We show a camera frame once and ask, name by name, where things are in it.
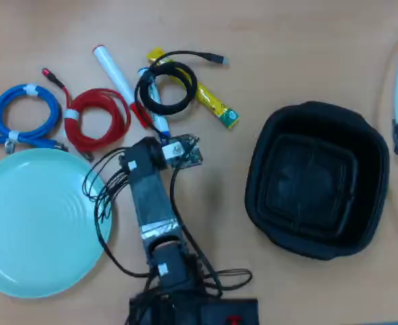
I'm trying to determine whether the white marker blue cap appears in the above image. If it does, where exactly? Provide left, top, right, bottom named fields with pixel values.
left=137, top=66, right=171, bottom=139

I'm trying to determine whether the blue coiled cable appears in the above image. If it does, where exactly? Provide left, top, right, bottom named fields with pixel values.
left=0, top=83, right=70, bottom=155

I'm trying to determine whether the black camera cable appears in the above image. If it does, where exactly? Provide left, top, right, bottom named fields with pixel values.
left=169, top=165, right=225, bottom=299

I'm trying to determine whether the black charging cable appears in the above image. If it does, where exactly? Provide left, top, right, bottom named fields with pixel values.
left=133, top=50, right=229, bottom=118

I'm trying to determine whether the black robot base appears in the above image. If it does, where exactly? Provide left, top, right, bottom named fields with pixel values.
left=128, top=290, right=260, bottom=325

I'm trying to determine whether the red charging cable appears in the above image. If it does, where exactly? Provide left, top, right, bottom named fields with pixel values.
left=41, top=67, right=132, bottom=162

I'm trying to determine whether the green circuit board camera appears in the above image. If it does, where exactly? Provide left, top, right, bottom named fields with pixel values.
left=161, top=134, right=204, bottom=169

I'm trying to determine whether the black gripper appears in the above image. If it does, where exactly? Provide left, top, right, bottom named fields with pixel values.
left=141, top=136, right=169, bottom=171

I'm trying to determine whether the black square bowl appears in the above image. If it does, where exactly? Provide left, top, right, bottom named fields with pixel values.
left=244, top=100, right=391, bottom=261

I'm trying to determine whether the yellow stick sachet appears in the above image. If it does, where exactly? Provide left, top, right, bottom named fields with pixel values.
left=146, top=47, right=241, bottom=129

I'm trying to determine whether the white marker red cap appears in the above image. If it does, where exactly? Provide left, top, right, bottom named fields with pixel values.
left=92, top=44, right=152, bottom=129

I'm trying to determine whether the light green round bowl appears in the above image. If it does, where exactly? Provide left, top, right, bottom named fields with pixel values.
left=0, top=148, right=114, bottom=299

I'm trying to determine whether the black cable loop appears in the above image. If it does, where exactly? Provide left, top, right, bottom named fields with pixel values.
left=202, top=267, right=254, bottom=291

